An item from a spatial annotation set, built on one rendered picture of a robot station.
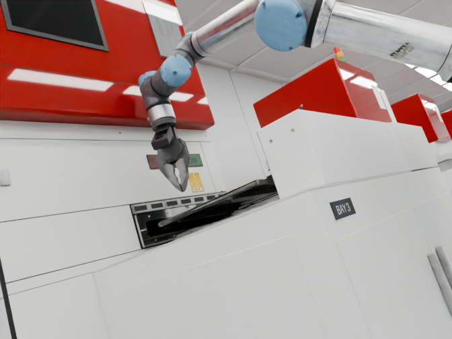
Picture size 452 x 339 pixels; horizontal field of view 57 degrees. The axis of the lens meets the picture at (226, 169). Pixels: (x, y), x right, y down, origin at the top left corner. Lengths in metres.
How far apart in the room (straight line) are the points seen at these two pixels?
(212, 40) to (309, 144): 0.55
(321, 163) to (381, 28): 0.32
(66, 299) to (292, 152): 0.61
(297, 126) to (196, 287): 0.36
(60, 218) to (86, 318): 0.24
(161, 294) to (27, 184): 0.41
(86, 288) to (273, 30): 0.72
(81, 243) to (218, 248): 0.43
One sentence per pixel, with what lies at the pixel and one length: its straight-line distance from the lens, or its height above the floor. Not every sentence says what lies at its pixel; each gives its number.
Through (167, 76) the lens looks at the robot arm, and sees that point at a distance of 1.14.
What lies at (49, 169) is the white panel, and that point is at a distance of 1.11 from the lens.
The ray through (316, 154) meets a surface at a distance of 0.72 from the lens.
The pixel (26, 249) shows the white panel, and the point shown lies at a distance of 1.03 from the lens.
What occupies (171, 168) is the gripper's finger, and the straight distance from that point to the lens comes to 1.16.
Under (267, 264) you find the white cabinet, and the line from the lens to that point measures 0.71.
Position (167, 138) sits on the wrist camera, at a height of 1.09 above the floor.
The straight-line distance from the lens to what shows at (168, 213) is 1.26.
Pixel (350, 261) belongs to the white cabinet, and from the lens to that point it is 0.69.
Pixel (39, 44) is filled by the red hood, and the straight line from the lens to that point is 1.22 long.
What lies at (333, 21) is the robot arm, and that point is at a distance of 0.90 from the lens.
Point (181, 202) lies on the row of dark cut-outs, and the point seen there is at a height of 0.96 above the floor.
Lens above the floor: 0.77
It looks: 11 degrees up
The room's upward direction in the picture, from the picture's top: 18 degrees counter-clockwise
